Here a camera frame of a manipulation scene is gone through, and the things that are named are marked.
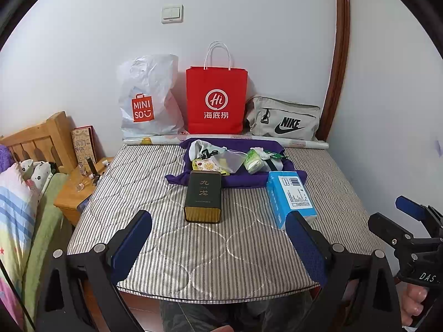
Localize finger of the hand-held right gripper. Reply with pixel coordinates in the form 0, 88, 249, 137
368, 213, 416, 260
396, 195, 443, 237

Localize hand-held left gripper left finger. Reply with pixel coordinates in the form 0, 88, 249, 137
35, 209, 153, 332

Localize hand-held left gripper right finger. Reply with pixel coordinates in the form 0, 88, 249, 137
285, 211, 404, 332

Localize blue box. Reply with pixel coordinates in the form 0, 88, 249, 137
266, 170, 318, 231

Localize dark green tin box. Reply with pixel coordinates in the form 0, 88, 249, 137
183, 170, 223, 224

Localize light green tissue packet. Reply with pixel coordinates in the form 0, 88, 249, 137
244, 148, 267, 174

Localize clear fruit print bag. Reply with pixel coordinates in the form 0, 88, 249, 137
191, 149, 243, 176

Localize white sock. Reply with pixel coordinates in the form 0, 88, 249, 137
189, 139, 215, 161

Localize person's right hand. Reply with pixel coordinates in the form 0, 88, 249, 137
401, 284, 433, 327

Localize red-brown wooden table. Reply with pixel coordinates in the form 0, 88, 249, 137
118, 290, 163, 332

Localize light wooden nightstand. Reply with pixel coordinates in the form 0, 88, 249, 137
53, 157, 115, 227

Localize striped quilted mat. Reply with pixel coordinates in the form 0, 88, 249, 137
67, 142, 385, 301

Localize black tube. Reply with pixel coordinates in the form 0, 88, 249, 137
86, 157, 99, 185

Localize green blanket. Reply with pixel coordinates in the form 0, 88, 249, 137
21, 173, 75, 322

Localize purple towel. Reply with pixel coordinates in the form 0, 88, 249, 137
165, 138, 308, 189

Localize brown printed notebook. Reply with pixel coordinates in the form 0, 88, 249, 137
71, 126, 98, 165

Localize person's dark trousers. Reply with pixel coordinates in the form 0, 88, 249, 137
159, 294, 312, 332

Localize white spotted plush toy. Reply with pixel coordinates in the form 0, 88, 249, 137
19, 159, 58, 194

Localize colourful striped pillow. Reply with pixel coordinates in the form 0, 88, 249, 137
0, 162, 38, 326

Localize grey waist bag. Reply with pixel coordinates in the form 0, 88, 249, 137
246, 96, 321, 141

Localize light wooden headboard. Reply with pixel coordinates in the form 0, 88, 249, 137
0, 111, 78, 173

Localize purple plush toy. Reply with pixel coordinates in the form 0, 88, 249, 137
0, 144, 16, 173

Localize white plastic shopping bag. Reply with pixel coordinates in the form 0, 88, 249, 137
118, 53, 185, 139

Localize red paper bag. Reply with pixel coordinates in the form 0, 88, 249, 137
186, 41, 249, 135

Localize brown wooden door frame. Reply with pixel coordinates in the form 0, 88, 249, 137
316, 0, 351, 142

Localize white light switch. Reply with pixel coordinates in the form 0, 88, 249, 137
161, 4, 184, 25

